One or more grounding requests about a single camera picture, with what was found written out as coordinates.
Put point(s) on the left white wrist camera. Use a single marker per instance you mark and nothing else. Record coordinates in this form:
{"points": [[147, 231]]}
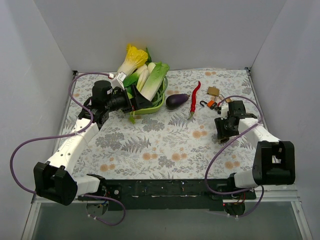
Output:
{"points": [[117, 81]]}

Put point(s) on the green long beans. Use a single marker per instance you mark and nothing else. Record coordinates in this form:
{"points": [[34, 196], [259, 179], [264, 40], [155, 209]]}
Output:
{"points": [[158, 98]]}

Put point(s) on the white green leek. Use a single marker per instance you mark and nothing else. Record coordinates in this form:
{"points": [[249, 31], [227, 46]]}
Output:
{"points": [[142, 79]]}

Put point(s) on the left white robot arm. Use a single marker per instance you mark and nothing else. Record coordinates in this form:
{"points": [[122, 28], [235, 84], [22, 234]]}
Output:
{"points": [[53, 179]]}

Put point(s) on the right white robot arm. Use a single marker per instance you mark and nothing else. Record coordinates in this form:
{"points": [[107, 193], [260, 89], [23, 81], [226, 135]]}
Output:
{"points": [[274, 159]]}

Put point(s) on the green plastic basket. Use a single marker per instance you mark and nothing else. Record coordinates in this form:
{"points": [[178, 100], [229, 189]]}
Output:
{"points": [[141, 111]]}

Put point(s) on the long green white cabbage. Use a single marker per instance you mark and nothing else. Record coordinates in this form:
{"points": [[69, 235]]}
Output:
{"points": [[154, 80]]}

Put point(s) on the floral table mat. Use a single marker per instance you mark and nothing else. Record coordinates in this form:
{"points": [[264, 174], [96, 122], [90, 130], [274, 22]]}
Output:
{"points": [[165, 144]]}

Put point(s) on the green bok choy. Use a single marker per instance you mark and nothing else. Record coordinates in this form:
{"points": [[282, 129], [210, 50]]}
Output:
{"points": [[131, 79]]}

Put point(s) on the brass padlock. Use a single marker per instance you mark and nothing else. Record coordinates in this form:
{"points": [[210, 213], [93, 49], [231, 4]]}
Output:
{"points": [[213, 91]]}

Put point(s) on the purple eggplant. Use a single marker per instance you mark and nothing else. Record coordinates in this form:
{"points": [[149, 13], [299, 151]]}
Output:
{"points": [[176, 100]]}

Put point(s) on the orange padlock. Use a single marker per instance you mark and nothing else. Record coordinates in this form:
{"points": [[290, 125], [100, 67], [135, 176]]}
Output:
{"points": [[211, 104]]}

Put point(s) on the red chili pepper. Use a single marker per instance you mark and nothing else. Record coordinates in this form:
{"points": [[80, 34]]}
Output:
{"points": [[194, 101]]}

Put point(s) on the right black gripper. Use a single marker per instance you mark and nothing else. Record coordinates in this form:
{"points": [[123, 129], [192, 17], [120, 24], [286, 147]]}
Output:
{"points": [[222, 131]]}

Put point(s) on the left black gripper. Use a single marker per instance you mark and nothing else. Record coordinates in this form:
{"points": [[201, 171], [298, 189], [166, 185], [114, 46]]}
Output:
{"points": [[131, 100]]}

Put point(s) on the yellow leaf napa cabbage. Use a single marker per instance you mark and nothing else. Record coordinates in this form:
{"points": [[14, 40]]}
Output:
{"points": [[134, 59]]}

